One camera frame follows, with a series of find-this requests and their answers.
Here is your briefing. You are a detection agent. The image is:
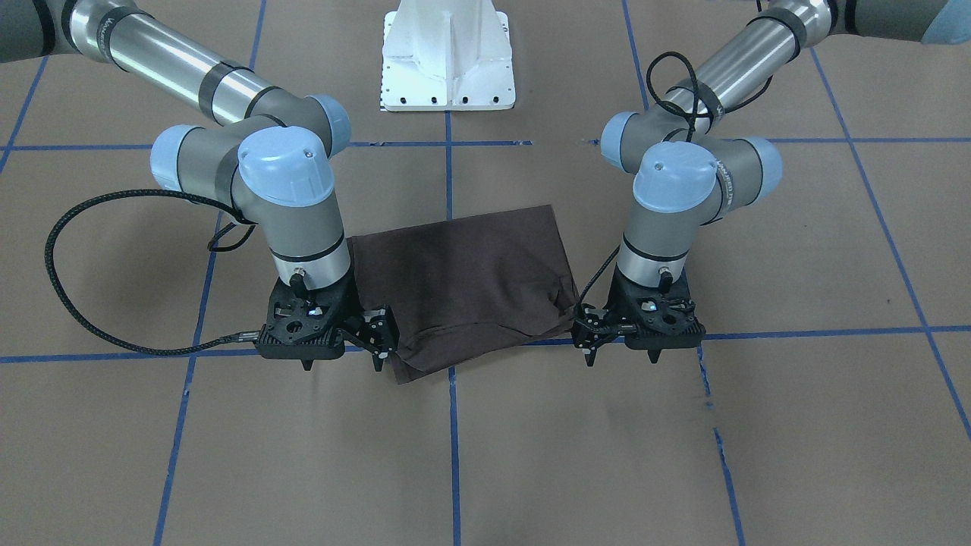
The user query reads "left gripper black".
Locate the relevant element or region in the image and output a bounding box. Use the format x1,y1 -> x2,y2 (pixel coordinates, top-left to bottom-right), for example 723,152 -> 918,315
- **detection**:
571,268 -> 706,367

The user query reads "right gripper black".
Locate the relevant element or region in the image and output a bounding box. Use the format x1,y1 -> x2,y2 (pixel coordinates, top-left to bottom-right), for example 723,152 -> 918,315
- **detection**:
254,273 -> 399,372

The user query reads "dark brown t-shirt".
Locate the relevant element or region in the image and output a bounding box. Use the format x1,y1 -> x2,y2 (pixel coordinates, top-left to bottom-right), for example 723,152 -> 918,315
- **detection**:
349,205 -> 578,384

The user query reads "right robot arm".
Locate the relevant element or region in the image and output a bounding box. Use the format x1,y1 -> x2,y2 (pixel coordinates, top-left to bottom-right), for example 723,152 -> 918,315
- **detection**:
2,1 -> 399,371

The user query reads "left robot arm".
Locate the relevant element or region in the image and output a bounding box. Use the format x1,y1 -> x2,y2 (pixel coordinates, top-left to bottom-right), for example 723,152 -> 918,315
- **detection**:
571,1 -> 969,366

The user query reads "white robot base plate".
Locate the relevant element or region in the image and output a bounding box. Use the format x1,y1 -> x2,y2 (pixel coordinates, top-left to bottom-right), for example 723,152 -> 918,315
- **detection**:
379,1 -> 517,111

